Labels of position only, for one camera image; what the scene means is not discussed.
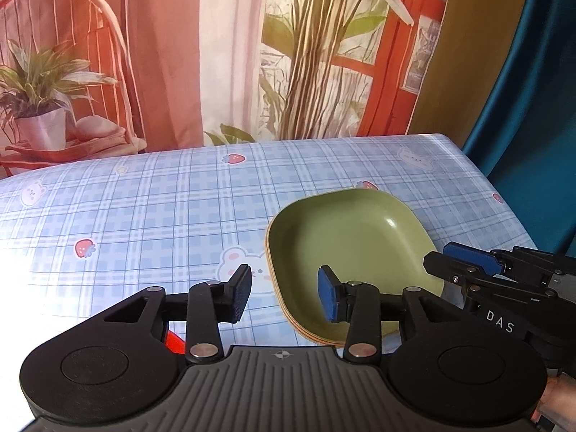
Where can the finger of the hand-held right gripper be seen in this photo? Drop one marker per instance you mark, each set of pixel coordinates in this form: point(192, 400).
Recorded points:
point(450, 270)
point(468, 254)

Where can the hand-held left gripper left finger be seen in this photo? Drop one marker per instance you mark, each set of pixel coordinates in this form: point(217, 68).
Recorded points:
point(240, 296)

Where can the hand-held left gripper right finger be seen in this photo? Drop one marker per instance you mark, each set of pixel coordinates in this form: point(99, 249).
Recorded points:
point(326, 298)

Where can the orange square plate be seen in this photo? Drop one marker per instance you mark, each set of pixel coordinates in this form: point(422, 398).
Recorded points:
point(268, 261)

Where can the green square plate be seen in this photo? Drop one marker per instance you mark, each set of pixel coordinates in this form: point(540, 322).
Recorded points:
point(360, 243)

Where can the red plastic bowl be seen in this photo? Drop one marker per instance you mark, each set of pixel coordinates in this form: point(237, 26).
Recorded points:
point(174, 343)

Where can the person's right hand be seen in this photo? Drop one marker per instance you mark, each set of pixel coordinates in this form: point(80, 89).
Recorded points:
point(558, 402)

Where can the blue checked tablecloth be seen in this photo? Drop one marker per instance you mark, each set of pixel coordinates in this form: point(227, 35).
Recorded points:
point(157, 216)

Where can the blue curtain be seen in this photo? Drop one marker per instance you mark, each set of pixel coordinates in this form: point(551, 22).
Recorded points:
point(535, 99)

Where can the printed room backdrop cloth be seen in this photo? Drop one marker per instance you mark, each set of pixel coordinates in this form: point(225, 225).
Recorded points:
point(189, 54)

